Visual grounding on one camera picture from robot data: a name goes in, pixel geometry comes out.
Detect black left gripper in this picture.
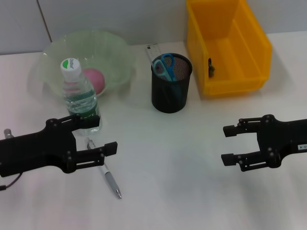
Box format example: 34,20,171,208
0,114,118,178

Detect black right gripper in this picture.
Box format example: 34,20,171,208
221,114,307,172

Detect clear green-label water bottle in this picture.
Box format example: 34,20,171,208
59,58,103,136

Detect grey white pen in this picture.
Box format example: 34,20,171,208
85,137,122,199

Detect pink peach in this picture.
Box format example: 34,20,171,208
83,68,106,95

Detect blue scissors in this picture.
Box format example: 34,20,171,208
153,53,178,82

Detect transparent plastic ruler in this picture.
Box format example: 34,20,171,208
145,44,166,67

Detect black mesh pen holder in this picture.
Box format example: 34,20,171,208
151,53,193,114

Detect green glass fruit bowl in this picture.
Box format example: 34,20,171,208
28,30,136,99

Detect yellow plastic bin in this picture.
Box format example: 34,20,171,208
186,0,273,98

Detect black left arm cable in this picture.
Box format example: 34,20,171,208
0,171,24,191

